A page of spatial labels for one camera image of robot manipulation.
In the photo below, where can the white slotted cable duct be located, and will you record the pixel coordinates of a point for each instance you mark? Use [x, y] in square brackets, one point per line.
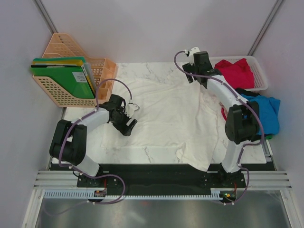
[102, 195]

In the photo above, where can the white t shirt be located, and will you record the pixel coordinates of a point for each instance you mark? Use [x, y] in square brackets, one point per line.
[180, 115]

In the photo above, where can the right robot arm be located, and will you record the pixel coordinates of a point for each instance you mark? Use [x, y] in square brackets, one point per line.
[242, 123]

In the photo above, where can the black t shirt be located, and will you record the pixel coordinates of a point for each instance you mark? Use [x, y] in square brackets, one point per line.
[244, 92]

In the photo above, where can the blue t shirt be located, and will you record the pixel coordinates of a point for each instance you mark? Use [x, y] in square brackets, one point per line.
[268, 112]

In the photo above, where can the white plastic basket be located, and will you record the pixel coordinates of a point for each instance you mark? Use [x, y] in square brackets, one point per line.
[260, 78]

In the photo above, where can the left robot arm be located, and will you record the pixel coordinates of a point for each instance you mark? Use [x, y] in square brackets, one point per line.
[70, 137]

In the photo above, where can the red t shirt on table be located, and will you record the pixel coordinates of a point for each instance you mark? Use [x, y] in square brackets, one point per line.
[224, 113]

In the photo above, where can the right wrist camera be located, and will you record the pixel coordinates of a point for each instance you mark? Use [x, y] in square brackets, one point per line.
[192, 51]

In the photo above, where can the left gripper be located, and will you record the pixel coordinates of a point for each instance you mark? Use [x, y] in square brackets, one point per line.
[124, 128]

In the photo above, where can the green file folder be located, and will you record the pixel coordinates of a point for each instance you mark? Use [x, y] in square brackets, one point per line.
[71, 78]

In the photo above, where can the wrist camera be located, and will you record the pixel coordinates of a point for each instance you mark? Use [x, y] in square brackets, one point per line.
[130, 109]
[192, 51]

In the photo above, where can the red t shirt in basket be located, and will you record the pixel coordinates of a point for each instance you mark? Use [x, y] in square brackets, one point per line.
[238, 74]

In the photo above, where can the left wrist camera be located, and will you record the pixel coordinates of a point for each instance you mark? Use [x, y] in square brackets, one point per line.
[130, 109]

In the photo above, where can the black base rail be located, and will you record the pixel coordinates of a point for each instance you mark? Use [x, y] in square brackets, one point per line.
[163, 179]

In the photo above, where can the peach plastic file organizer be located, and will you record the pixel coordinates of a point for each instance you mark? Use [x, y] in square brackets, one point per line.
[104, 71]

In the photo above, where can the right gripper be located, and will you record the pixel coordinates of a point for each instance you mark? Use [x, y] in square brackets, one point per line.
[188, 67]

